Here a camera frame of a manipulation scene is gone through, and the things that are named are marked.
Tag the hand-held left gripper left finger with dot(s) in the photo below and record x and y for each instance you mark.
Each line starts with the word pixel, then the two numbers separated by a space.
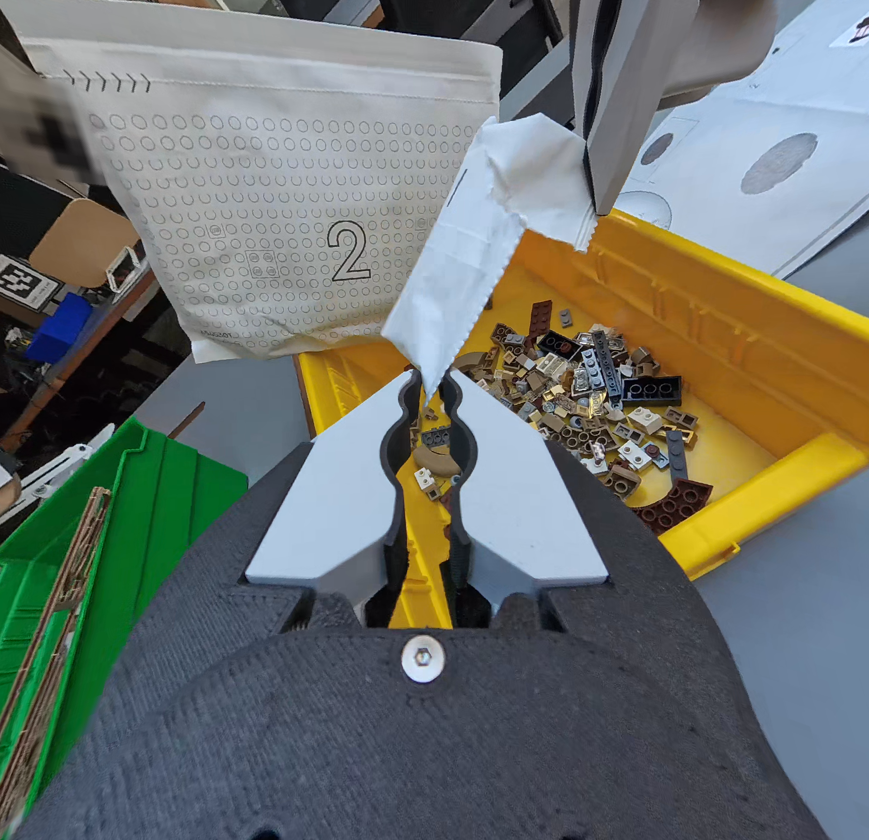
pixel 326 514

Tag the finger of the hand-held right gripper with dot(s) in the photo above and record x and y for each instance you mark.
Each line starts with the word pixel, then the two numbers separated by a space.
pixel 631 106
pixel 582 38

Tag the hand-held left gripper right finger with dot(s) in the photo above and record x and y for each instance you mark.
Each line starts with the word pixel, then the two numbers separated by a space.
pixel 529 514

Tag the pile of toy bricks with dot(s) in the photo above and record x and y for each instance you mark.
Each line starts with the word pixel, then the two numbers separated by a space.
pixel 584 392

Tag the small white paper bag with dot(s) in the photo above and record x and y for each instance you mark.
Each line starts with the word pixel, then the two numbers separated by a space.
pixel 461 262

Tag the yellow plastic bin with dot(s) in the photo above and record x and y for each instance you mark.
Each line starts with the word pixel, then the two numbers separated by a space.
pixel 747 351

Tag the grey desk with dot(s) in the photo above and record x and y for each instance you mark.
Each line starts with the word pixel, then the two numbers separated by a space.
pixel 801 650

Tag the white instruction booklet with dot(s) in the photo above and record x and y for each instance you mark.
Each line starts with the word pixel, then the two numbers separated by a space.
pixel 781 106

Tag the grey table wooden edge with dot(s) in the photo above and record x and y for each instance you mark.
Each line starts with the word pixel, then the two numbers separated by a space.
pixel 237 405

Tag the green plastic bin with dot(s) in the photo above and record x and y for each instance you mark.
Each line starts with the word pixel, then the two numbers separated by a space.
pixel 163 514

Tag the brown cardboard cutout sheets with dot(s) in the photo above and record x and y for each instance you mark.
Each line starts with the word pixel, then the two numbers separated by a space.
pixel 61 616

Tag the long grey table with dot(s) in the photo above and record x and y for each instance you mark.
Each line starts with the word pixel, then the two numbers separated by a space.
pixel 81 364

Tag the blue plastic bin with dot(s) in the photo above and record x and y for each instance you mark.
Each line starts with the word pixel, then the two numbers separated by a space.
pixel 61 327

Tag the large white paper bag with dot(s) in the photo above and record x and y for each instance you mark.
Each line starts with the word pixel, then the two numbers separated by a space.
pixel 271 174

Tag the bare plywood board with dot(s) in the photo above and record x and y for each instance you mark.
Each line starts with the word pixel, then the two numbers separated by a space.
pixel 81 242

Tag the black white marker tag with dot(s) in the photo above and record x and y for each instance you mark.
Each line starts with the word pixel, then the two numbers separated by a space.
pixel 24 281

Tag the white frame model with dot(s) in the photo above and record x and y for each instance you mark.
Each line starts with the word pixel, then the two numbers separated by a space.
pixel 125 266

